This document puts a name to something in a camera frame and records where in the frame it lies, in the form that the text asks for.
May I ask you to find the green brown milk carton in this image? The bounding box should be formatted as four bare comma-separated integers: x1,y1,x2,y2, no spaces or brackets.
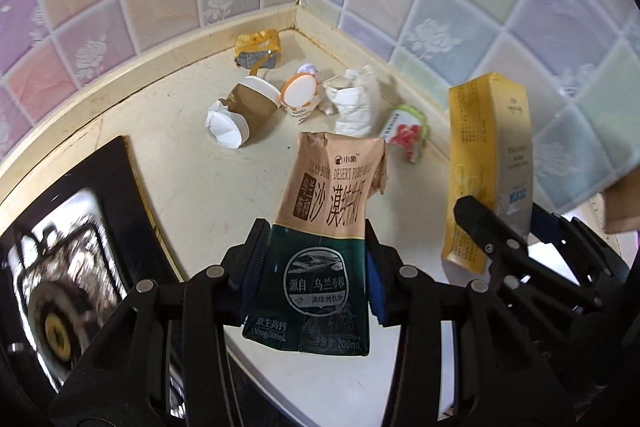
242,132,386,357

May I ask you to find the yellow tall carton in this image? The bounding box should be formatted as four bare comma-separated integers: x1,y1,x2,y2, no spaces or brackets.
442,72,534,274

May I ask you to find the white paper bag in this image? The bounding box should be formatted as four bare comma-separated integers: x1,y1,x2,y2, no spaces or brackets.
323,65,381,138

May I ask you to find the brown paper cup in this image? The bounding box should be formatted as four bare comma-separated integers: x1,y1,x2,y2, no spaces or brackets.
205,76,280,150

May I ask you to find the wooden cutting board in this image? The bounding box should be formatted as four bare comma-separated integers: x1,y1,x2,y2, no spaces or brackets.
603,176,640,234

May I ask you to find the black gas stove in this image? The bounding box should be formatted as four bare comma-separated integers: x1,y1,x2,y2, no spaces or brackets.
1,135,181,411

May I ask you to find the red green snack packet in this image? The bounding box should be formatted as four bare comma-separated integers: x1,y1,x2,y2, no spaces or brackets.
380,104,431,164

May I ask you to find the small yogurt cup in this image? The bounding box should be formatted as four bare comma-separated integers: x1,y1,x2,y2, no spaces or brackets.
280,63,323,124

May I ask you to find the crumpled yellow wrapper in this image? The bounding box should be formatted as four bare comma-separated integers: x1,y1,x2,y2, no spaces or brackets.
234,29,282,75

